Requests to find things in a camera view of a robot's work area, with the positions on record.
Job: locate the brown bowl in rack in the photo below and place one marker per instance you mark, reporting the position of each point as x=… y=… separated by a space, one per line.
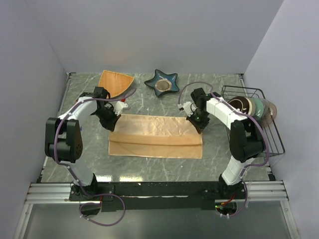
x=243 y=104

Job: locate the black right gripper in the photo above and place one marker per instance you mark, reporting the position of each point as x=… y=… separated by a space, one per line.
x=199 y=127

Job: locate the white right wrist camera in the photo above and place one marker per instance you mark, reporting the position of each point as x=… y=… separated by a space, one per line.
x=186 y=107

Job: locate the blue star-shaped dish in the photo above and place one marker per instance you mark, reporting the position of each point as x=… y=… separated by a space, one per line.
x=163 y=83

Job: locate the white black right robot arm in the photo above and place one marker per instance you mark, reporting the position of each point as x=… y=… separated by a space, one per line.
x=247 y=142

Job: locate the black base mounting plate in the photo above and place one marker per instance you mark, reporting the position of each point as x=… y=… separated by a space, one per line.
x=157 y=195

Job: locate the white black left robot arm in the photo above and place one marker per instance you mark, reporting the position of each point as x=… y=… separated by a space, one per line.
x=63 y=138

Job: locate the orange woven shield tray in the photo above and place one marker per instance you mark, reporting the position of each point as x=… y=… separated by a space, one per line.
x=115 y=83

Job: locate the aluminium frame rail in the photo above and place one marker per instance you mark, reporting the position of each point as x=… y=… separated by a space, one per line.
x=59 y=193

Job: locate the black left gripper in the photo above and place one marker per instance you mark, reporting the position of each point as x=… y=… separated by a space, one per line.
x=110 y=124

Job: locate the green plate in rack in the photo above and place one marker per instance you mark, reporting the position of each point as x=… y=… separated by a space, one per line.
x=259 y=107

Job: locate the peach satin napkin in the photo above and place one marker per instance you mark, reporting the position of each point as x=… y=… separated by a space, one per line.
x=155 y=136

